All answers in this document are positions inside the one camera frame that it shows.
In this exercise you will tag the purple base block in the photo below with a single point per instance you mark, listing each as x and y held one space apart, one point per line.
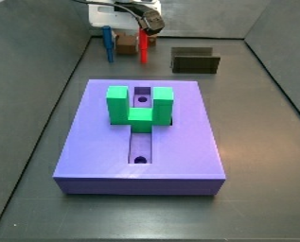
174 161

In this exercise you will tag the blue peg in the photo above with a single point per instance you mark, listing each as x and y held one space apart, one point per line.
107 38

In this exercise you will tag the red peg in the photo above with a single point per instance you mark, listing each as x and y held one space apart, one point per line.
143 45

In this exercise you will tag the green U-shaped block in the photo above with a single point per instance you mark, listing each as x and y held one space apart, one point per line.
151 108

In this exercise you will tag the brown T-shaped block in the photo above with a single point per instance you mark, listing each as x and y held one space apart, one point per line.
126 44

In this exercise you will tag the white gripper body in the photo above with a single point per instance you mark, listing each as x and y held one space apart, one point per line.
114 17

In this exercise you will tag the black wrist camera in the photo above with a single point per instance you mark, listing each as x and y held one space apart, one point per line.
151 22

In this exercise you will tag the dark grey fixture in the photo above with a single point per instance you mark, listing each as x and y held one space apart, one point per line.
194 60

